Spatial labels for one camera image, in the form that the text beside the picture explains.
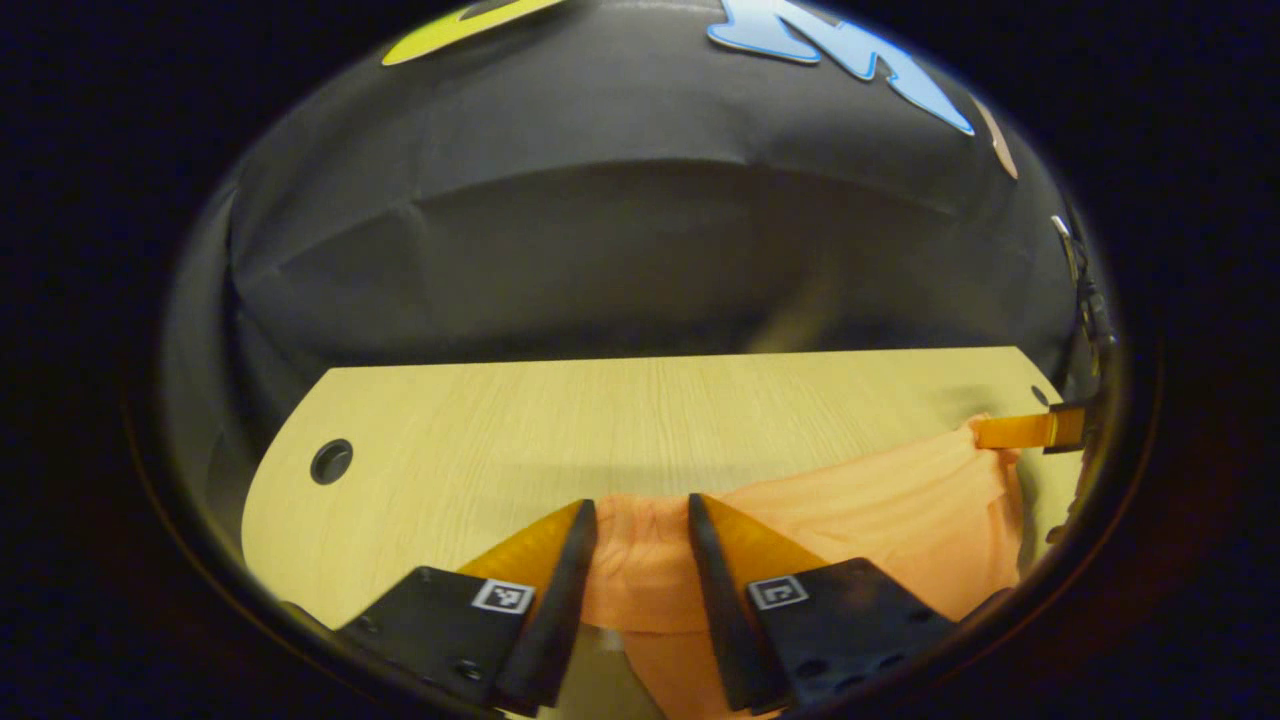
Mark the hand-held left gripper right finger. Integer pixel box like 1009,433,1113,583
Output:
687,492,957,715

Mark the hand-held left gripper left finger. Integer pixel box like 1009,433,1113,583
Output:
335,498,599,717

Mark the orange T-shirt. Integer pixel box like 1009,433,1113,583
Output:
580,415,1026,720

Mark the black backdrop cloth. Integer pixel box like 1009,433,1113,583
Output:
160,0,1111,571

